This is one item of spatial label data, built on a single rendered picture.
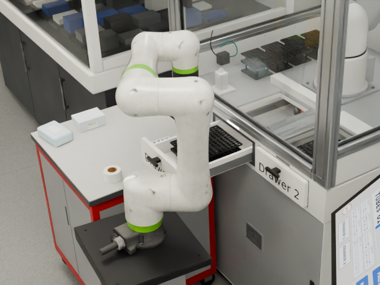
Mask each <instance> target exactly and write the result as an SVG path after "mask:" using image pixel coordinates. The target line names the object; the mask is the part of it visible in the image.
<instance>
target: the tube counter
mask: <svg viewBox="0 0 380 285"><path fill-rule="evenodd" d="M374 228H375V241H376V249H377V261H378V262H379V261H380V214H379V215H378V216H376V217H375V218H374Z"/></svg>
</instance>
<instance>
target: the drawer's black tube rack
mask: <svg viewBox="0 0 380 285"><path fill-rule="evenodd" d="M222 131H223V132H222ZM228 136H230V137H228ZM239 144H240V145H239ZM241 145H243V144H242V143H241V142H240V141H238V140H237V139H235V138H234V137H233V136H231V135H230V134H229V133H228V132H226V131H225V130H223V129H222V128H221V127H220V126H218V125H216V126H213V127H210V130H209V162H212V161H215V160H217V159H220V158H222V157H225V156H227V155H230V154H232V153H235V152H238V151H240V150H242V149H240V148H239V147H238V146H241ZM170 149H171V151H172V152H173V153H174V154H175V155H176V156H178V150H177V149H176V148H175V147H173V148H170Z"/></svg>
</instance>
